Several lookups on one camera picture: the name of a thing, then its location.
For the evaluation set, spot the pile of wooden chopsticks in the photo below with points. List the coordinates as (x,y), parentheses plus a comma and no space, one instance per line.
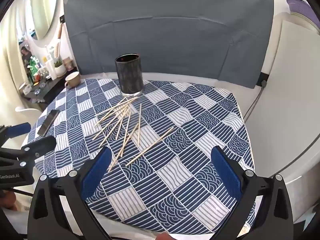
(150,146)

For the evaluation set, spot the white panel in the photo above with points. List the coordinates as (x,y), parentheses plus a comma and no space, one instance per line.
(295,80)

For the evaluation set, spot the glass jar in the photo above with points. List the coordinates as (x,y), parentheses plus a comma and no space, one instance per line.
(25,86)

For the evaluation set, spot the cream curtain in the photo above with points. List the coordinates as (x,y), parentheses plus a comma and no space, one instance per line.
(11,62)

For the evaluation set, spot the small plant in white pot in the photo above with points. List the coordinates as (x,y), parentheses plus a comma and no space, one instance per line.
(59,67)

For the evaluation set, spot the black smartphone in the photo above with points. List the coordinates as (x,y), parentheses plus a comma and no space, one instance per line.
(48,121)

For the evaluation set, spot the oval wall mirror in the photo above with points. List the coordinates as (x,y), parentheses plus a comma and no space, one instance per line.
(43,10)

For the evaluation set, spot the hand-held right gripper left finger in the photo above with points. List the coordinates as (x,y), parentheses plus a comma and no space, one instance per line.
(96,172)

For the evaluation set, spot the black side table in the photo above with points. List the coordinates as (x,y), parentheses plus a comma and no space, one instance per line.
(53,86)

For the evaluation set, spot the black clip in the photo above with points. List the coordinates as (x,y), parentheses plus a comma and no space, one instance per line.
(62,19)
(262,80)

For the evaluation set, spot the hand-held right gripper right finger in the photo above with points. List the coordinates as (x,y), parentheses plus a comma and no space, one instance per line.
(225,172)

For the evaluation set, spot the pink jar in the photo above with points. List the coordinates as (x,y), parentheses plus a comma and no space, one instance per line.
(68,65)

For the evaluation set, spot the dark cylindrical utensil holder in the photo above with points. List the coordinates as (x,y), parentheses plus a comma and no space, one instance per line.
(130,76)

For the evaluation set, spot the purple perforated basket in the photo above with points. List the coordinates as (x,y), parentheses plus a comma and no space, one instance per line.
(300,7)

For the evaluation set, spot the blue patterned tablecloth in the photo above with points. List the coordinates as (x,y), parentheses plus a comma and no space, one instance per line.
(175,180)

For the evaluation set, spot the white bottle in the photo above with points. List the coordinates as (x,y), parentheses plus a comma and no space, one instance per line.
(50,68)

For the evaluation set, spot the beige mug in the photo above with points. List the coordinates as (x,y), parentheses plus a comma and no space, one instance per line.
(72,80)

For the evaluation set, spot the grey backdrop cloth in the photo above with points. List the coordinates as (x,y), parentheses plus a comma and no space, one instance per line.
(162,30)

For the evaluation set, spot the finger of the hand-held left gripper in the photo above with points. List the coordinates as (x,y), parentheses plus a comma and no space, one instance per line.
(37,146)
(17,129)

